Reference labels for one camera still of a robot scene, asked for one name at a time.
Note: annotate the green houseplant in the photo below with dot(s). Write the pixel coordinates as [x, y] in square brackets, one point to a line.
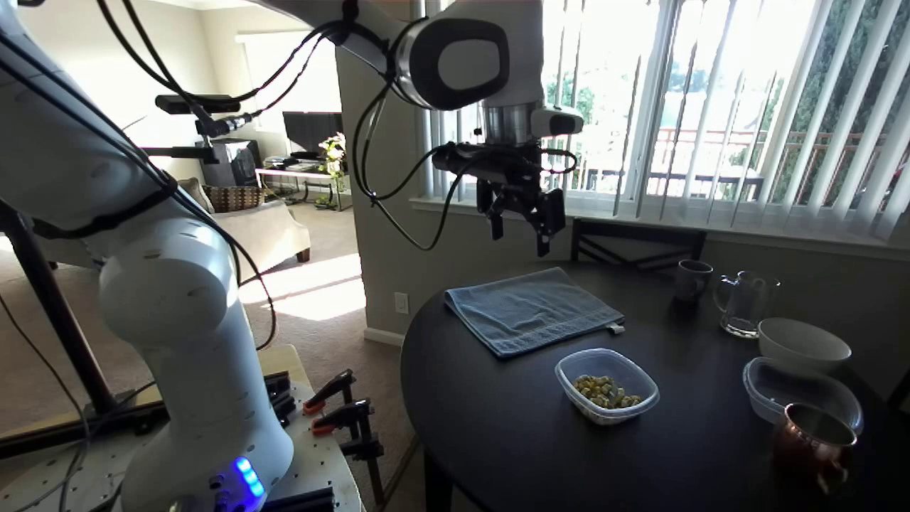
[333, 161]

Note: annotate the clear plastic bowl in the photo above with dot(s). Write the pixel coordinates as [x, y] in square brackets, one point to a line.
[606, 413]

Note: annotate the black monitor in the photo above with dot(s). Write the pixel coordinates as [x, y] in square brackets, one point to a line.
[311, 130]

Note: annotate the copper mug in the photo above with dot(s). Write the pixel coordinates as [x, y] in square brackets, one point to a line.
[815, 445]

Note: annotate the clear glass mug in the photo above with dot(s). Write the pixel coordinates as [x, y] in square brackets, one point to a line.
[741, 302]

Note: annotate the blue towel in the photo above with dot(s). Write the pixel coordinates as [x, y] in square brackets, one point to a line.
[530, 310]

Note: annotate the white wall outlet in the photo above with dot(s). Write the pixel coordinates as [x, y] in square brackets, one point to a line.
[402, 302]

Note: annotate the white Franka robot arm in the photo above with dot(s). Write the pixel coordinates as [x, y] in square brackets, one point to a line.
[179, 313]

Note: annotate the black wooden chair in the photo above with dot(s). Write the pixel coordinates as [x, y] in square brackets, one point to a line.
[638, 232]

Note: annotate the beige ottoman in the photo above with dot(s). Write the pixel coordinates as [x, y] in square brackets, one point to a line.
[264, 235]

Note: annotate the white vertical window blinds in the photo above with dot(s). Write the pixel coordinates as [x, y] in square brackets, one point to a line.
[741, 104]

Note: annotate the dark ceramic mug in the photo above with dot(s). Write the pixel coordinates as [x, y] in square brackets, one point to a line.
[691, 282]

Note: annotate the white ceramic bowl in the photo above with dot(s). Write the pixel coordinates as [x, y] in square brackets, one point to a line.
[802, 342]

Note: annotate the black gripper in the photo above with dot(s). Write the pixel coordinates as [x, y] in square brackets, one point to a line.
[518, 188]

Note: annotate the robot mounting table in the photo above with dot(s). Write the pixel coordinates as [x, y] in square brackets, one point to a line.
[317, 445]

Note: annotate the clear lidded plastic container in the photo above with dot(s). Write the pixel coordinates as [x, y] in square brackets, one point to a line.
[772, 393]

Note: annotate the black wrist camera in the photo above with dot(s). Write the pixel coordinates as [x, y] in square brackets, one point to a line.
[469, 158]

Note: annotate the yellow food pieces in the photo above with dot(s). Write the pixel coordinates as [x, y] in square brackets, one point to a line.
[606, 390]

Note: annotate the black camera on stand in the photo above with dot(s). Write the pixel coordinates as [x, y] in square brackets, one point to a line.
[195, 104]

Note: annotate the black tripod stand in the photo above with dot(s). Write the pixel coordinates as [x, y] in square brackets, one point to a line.
[58, 322]

